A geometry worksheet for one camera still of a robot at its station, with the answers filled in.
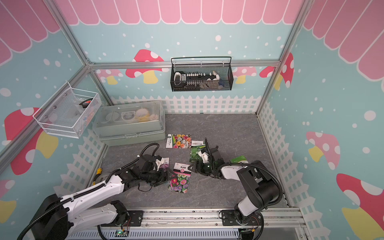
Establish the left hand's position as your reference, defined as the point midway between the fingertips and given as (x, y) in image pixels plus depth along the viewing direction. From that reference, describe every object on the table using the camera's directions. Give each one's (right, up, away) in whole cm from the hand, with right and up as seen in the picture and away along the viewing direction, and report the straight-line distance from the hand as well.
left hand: (171, 181), depth 78 cm
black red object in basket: (-45, +40, -1) cm, 61 cm away
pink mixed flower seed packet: (+3, -4, +9) cm, 10 cm away
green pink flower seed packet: (+42, +8, +17) cm, 46 cm away
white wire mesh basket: (-54, +36, -1) cm, 65 cm away
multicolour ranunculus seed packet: (0, +19, +26) cm, 32 cm away
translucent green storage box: (-32, +31, +13) cm, 47 cm away
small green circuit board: (-24, -23, -7) cm, 34 cm away
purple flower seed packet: (-6, +4, +14) cm, 16 cm away
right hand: (+10, +3, +9) cm, 14 cm away
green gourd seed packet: (+12, +15, +24) cm, 31 cm away
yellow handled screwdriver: (-46, +1, +10) cm, 47 cm away
